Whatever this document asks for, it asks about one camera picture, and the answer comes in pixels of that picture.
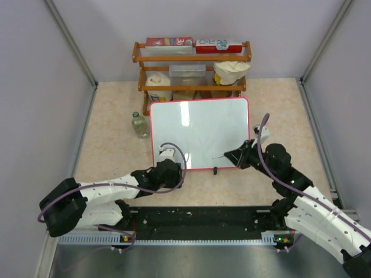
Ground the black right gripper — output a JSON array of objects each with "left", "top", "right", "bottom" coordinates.
[{"left": 224, "top": 138, "right": 278, "bottom": 180}]

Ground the pink framed whiteboard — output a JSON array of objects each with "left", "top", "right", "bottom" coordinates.
[{"left": 150, "top": 97, "right": 250, "bottom": 170}]

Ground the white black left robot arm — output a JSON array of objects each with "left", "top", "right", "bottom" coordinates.
[{"left": 38, "top": 159, "right": 184, "bottom": 237}]

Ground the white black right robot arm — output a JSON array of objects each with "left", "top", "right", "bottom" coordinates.
[{"left": 224, "top": 140, "right": 370, "bottom": 277}]

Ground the cream cloth bag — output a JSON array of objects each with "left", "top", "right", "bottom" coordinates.
[{"left": 213, "top": 61, "right": 250, "bottom": 86}]

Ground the tan sponge block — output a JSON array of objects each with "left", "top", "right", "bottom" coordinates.
[{"left": 173, "top": 90, "right": 196, "bottom": 101}]

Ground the clear plastic box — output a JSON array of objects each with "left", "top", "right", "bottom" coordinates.
[{"left": 169, "top": 64, "right": 206, "bottom": 78}]

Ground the clear glass bottle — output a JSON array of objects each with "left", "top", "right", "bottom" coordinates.
[{"left": 132, "top": 112, "right": 148, "bottom": 138}]

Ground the red white zero box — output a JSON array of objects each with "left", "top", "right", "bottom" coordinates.
[{"left": 195, "top": 39, "right": 243, "bottom": 54}]

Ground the wooden two-tier shelf rack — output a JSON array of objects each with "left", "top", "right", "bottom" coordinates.
[{"left": 132, "top": 41, "right": 252, "bottom": 116}]

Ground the red white carton box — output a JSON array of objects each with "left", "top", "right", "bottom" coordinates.
[{"left": 145, "top": 37, "right": 193, "bottom": 55}]

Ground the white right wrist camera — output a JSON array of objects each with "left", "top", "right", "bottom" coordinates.
[{"left": 253, "top": 125, "right": 270, "bottom": 143}]

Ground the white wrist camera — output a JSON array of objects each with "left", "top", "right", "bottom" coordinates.
[
  {"left": 157, "top": 147, "right": 176, "bottom": 162},
  {"left": 253, "top": 125, "right": 270, "bottom": 143}
]

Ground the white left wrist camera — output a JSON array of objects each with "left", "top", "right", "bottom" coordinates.
[{"left": 157, "top": 147, "right": 176, "bottom": 162}]

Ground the grey cable duct rail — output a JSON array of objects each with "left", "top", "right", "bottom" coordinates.
[{"left": 57, "top": 232, "right": 295, "bottom": 248}]

